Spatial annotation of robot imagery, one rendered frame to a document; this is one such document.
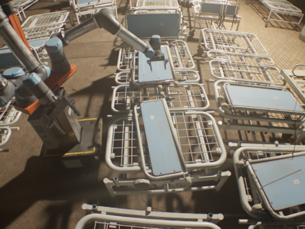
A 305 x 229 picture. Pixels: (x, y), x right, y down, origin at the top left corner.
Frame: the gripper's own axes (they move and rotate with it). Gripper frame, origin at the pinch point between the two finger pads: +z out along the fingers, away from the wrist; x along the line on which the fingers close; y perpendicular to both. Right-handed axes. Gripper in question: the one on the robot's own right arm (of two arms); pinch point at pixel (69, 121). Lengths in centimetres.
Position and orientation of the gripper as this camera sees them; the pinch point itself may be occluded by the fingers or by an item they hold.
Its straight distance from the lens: 109.3
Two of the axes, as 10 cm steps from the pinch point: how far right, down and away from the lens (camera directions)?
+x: -4.7, 7.3, -5.0
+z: 4.1, 6.8, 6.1
